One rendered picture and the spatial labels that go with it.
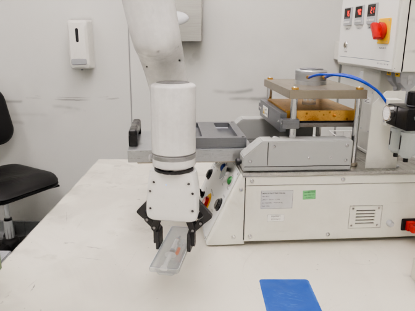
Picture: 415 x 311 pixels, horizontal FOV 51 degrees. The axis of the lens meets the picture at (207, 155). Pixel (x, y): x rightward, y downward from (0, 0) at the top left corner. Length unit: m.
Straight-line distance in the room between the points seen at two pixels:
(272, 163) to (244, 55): 1.58
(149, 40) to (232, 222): 0.47
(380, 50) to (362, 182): 0.31
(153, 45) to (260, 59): 1.80
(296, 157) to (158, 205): 0.34
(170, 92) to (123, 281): 0.39
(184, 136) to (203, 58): 1.75
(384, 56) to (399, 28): 0.07
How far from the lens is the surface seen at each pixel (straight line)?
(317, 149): 1.01
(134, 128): 1.05
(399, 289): 0.96
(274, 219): 1.02
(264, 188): 0.99
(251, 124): 1.24
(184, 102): 0.77
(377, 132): 1.06
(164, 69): 0.86
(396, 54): 1.04
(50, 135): 2.74
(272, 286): 0.90
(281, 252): 1.02
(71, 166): 2.76
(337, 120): 1.07
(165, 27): 0.76
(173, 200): 0.83
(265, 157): 0.98
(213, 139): 1.01
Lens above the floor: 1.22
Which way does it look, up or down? 15 degrees down
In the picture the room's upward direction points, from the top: 1 degrees clockwise
